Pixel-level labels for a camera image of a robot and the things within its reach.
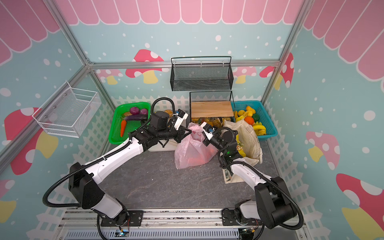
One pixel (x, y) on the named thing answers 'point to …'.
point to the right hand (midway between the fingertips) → (199, 125)
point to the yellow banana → (260, 129)
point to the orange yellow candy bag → (209, 121)
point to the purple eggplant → (141, 117)
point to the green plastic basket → (121, 111)
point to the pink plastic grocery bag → (193, 151)
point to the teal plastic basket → (265, 118)
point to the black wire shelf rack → (212, 104)
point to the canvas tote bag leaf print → (247, 141)
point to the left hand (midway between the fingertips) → (190, 134)
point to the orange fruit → (249, 120)
